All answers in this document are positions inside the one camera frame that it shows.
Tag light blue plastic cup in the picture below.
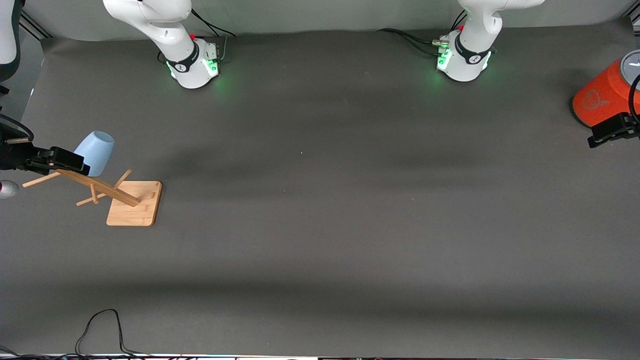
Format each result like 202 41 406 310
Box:
73 131 115 177

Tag wooden cup rack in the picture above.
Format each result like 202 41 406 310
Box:
22 169 163 227

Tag orange cylinder container grey lid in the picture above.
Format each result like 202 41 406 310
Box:
572 49 640 128

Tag dark grey table mat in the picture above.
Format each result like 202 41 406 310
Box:
0 17 640 358

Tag black right arm wrist cable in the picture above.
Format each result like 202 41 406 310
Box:
0 114 35 143

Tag looped black floor cable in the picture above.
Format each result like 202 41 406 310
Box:
75 309 156 359

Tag black right arm base cables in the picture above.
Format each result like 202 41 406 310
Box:
190 7 237 62

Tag black arm base cables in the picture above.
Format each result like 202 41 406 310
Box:
377 10 468 56
190 7 237 62

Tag black left arm base cables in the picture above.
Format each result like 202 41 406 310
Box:
377 10 468 56

